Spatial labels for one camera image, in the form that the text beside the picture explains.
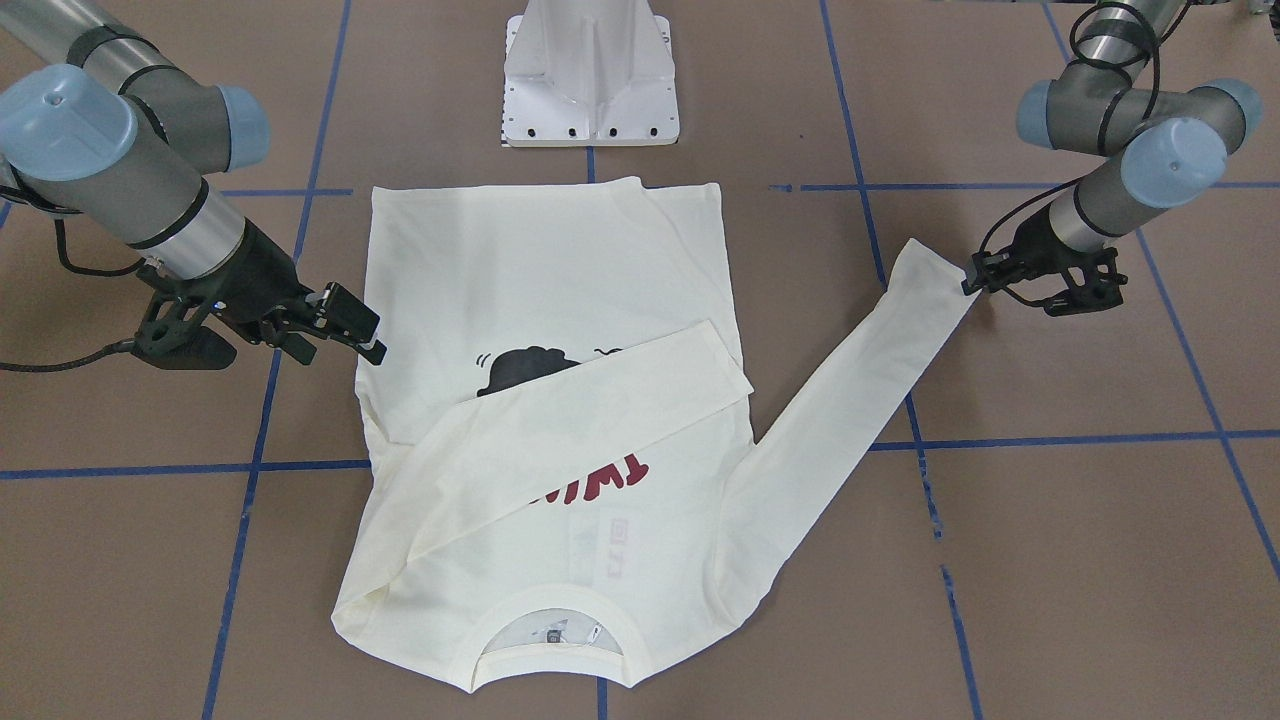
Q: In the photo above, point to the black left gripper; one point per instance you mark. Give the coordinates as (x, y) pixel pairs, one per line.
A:
(1030, 245)

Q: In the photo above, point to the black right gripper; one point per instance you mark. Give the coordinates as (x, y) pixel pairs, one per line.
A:
(258, 280)

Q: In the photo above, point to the cream long-sleeve cat shirt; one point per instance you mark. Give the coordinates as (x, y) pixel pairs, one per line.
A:
(564, 472)

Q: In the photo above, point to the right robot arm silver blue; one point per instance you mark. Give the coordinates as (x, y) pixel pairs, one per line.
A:
(112, 130)

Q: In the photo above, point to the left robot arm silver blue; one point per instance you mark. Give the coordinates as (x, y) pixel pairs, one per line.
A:
(1159, 150)

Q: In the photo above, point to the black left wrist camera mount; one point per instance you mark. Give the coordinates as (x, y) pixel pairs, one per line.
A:
(1093, 283)

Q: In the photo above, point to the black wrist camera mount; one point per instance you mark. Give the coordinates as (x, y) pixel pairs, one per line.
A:
(173, 336)
(1093, 283)

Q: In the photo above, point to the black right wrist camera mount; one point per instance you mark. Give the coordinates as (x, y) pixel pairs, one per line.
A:
(173, 336)

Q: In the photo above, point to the white pedestal column base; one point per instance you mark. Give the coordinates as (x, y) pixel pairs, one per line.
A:
(589, 73)

